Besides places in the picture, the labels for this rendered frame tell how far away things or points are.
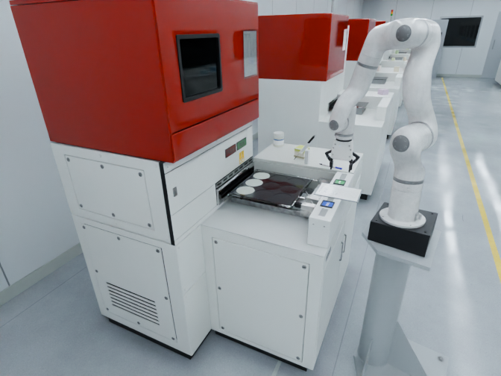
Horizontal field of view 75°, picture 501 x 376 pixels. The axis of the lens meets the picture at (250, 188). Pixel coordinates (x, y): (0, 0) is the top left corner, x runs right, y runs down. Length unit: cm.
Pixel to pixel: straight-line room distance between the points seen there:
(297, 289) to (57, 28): 148
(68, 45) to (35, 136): 130
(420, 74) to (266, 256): 98
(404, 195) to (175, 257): 104
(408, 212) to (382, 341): 76
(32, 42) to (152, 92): 63
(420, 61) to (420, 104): 16
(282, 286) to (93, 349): 125
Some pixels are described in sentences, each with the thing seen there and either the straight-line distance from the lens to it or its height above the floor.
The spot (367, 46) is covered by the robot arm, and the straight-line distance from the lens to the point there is 152.
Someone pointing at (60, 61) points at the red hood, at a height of 159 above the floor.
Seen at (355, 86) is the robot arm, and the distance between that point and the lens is 155.
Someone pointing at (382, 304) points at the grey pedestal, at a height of 47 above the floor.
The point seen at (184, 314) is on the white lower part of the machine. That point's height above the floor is 39.
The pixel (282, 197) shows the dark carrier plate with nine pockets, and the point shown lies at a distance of 171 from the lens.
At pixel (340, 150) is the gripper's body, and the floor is 115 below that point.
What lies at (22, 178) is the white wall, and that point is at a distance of 275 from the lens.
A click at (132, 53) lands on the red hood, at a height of 162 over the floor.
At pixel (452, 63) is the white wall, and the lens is 1472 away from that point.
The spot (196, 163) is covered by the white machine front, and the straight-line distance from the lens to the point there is 152.
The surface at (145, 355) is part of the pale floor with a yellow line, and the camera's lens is 221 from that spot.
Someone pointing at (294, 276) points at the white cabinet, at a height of 67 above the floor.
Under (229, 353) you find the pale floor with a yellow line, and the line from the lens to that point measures 213.
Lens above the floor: 169
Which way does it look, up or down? 26 degrees down
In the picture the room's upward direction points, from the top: 1 degrees counter-clockwise
